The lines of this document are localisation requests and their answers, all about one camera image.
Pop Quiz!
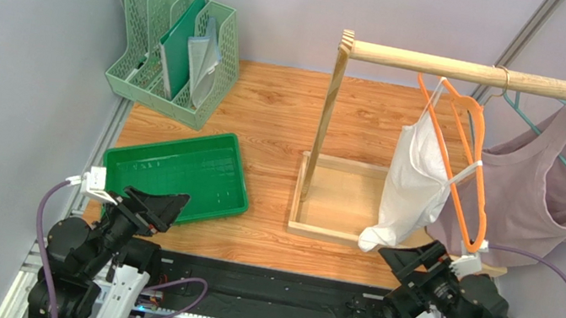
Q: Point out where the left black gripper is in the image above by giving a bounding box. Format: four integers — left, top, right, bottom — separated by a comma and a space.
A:
80, 176, 190, 290

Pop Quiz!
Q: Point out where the white tank top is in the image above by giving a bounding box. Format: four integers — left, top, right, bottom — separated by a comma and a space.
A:
357, 67, 496, 269

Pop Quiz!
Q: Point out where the orange velvet hanger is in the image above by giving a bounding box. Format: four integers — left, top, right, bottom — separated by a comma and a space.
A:
417, 73, 487, 255

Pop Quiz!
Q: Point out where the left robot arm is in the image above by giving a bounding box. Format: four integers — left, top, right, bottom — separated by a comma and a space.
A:
27, 186, 191, 318

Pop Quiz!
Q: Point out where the mauve tank top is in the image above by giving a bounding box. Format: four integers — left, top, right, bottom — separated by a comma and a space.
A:
422, 82, 566, 278

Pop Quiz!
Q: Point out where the green plastic tray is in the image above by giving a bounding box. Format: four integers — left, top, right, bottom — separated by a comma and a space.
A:
103, 133, 250, 225

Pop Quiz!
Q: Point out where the wooden clothes rack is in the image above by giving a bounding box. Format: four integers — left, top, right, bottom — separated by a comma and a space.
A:
285, 24, 566, 282

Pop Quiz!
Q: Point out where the grey mesh pouch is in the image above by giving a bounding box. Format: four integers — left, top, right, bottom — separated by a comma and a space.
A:
187, 17, 222, 109

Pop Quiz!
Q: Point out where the dark green folder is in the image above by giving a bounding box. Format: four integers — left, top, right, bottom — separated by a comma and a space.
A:
159, 0, 208, 100

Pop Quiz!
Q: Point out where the light green file organizer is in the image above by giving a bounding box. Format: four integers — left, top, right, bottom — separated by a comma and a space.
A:
106, 0, 240, 130

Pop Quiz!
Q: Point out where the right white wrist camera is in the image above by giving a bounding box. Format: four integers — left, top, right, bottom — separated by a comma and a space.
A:
450, 240, 489, 279

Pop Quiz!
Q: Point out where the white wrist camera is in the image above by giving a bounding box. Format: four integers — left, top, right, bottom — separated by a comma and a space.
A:
79, 166, 118, 205
450, 240, 489, 279

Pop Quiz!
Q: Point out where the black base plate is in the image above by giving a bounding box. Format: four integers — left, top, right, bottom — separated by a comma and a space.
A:
161, 251, 388, 318

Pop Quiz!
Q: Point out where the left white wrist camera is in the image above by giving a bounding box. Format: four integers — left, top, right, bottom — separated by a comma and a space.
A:
79, 166, 118, 205

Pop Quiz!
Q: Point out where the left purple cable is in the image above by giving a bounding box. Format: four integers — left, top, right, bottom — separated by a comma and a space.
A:
19, 175, 223, 318

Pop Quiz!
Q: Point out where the aluminium frame rail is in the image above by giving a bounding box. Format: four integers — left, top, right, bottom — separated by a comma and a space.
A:
0, 229, 521, 318

